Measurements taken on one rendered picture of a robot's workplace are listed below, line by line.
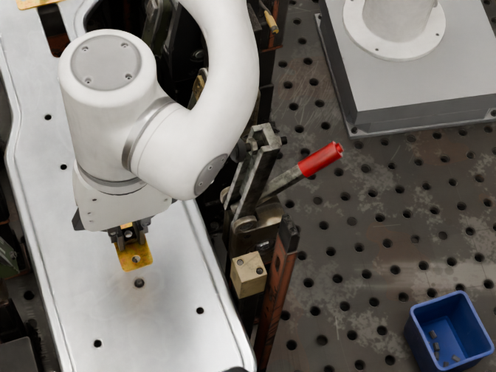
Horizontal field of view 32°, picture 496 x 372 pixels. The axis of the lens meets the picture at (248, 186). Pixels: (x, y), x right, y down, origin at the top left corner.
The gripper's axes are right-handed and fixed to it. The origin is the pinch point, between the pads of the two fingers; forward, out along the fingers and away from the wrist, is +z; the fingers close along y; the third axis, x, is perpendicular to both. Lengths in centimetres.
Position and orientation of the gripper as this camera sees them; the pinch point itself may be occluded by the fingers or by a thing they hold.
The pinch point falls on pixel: (128, 229)
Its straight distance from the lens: 101.1
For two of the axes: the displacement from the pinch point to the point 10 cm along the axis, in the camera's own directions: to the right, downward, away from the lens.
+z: -0.6, 4.9, 8.7
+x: 3.5, 8.3, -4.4
